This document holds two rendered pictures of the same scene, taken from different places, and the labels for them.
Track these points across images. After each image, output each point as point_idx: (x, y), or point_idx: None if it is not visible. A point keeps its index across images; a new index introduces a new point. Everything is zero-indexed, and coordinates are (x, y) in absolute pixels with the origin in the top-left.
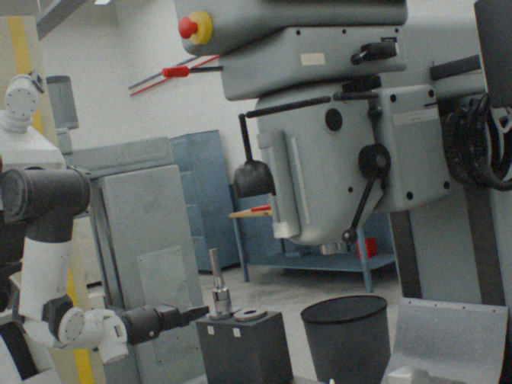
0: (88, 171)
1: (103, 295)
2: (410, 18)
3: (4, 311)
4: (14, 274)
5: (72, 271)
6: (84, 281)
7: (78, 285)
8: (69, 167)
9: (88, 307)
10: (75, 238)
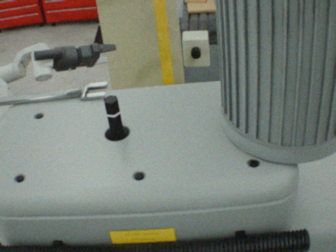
0: (113, 47)
1: (216, 31)
2: (302, 228)
3: (114, 54)
4: (124, 31)
5: (170, 35)
6: (180, 43)
7: (173, 45)
8: (92, 48)
9: (180, 62)
10: (175, 11)
